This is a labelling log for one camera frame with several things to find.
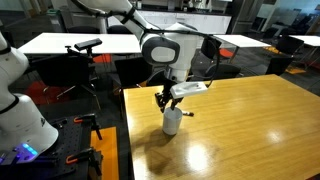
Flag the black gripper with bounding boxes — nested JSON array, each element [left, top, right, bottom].
[[154, 82, 180, 114]]

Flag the white ceramic mug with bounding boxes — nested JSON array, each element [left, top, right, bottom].
[[161, 106, 184, 136]]

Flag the orange and black clamp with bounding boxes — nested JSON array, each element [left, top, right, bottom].
[[65, 147, 104, 177], [73, 113, 103, 141]]

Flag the white kitchen cabinets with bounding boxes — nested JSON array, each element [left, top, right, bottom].
[[138, 9, 233, 35]]

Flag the white table with metal legs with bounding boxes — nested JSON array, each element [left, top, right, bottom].
[[289, 34, 320, 66], [213, 33, 273, 64]]

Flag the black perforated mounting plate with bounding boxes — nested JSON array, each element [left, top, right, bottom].
[[0, 114, 94, 180]]

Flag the large white table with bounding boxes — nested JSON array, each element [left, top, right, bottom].
[[18, 32, 143, 55]]

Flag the grey waste bin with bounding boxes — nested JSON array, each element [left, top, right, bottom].
[[46, 8, 63, 33]]

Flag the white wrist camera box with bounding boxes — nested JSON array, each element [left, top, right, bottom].
[[169, 81, 209, 100]]

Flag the black camera on tripod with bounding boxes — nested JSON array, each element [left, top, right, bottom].
[[64, 37, 104, 113]]

